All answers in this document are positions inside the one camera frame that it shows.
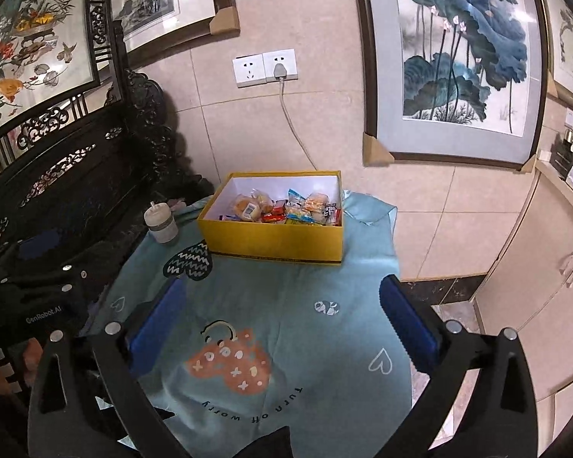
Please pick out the small colourful candy packet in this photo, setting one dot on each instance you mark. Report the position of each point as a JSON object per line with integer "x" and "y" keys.
{"x": 333, "y": 214}

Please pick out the round pastry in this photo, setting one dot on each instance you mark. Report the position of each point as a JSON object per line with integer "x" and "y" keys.
{"x": 265, "y": 200}

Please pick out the white lidded cup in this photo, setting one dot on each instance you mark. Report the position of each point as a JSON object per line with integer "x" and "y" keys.
{"x": 161, "y": 229}

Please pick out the white cabinet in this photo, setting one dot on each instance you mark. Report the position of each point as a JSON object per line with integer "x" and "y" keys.
{"x": 530, "y": 272}

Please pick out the person's left hand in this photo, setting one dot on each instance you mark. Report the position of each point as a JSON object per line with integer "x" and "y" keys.
{"x": 31, "y": 358}

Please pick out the flower painted panel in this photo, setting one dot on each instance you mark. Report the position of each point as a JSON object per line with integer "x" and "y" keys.
{"x": 28, "y": 33}

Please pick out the yellow cardboard box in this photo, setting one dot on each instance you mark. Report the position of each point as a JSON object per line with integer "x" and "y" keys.
{"x": 267, "y": 243}

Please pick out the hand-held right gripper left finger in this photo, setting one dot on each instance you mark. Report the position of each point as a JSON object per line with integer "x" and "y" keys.
{"x": 157, "y": 324}

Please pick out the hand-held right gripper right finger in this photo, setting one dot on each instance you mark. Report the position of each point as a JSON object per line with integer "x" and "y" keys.
{"x": 410, "y": 324}

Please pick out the teal printed tablecloth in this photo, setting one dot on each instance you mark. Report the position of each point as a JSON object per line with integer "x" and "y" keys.
{"x": 291, "y": 343}

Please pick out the long red biscuit packet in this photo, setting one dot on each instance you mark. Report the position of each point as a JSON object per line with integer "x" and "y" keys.
{"x": 273, "y": 218}

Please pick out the white wall socket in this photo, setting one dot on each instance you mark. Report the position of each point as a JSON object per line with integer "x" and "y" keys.
{"x": 248, "y": 71}
{"x": 289, "y": 59}

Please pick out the framed lotus painting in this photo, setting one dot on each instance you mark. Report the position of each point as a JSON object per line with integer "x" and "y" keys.
{"x": 458, "y": 57}

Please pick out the bread slices orange packet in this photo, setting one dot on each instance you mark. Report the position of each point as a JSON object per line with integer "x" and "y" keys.
{"x": 316, "y": 207}

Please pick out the small dark box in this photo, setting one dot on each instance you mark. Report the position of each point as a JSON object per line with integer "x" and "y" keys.
{"x": 568, "y": 157}

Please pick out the bun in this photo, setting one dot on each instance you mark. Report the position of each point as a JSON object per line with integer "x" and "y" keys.
{"x": 246, "y": 207}

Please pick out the small blue candy packet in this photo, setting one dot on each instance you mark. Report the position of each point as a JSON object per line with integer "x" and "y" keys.
{"x": 295, "y": 196}

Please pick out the yellow snack packet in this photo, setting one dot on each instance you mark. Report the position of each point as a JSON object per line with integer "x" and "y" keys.
{"x": 298, "y": 213}

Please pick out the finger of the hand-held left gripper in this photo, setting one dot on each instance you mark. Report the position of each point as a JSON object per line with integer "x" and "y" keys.
{"x": 67, "y": 279}
{"x": 38, "y": 245}

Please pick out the dark carved wooden bench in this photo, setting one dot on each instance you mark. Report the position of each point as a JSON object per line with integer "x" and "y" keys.
{"x": 100, "y": 176}

